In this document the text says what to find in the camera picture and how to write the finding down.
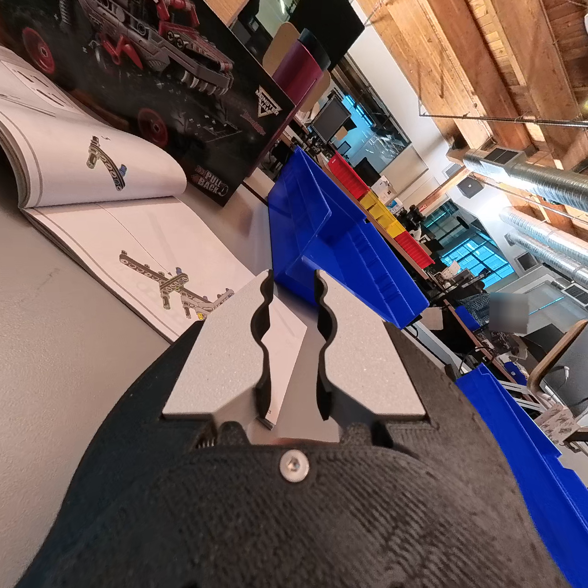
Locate silver ventilation duct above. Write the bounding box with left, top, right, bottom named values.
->
left=464, top=154, right=588, bottom=207
left=507, top=232, right=588, bottom=295
left=500, top=207, right=588, bottom=265

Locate yellow plastic bin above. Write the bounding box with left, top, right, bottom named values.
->
left=359, top=190, right=407, bottom=237

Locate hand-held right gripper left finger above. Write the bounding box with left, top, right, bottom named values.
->
left=163, top=269, right=276, bottom=430

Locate computer monitor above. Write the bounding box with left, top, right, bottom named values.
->
left=311, top=99, right=352, bottom=143

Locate plywood chair back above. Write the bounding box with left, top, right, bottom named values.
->
left=527, top=319, right=588, bottom=405

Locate beige chair back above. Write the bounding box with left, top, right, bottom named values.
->
left=262, top=22, right=300, bottom=76

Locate metal ceiling rod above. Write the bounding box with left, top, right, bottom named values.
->
left=419, top=112, right=588, bottom=129

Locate large window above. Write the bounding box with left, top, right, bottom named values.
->
left=423, top=202, right=511, bottom=288

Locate blue plastic bin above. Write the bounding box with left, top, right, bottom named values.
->
left=455, top=363, right=588, bottom=588
left=267, top=147, right=430, bottom=329

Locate maroon chair back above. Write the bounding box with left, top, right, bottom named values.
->
left=273, top=41, right=322, bottom=107

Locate black toy set box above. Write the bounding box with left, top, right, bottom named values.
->
left=0, top=0, right=297, bottom=208

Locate white instruction booklet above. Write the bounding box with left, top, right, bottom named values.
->
left=0, top=46, right=258, bottom=343

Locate red plastic bin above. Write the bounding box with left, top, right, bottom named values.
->
left=327, top=154, right=370, bottom=200
left=396, top=230, right=435, bottom=269

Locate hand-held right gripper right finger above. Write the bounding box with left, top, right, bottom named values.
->
left=314, top=269, right=426, bottom=443

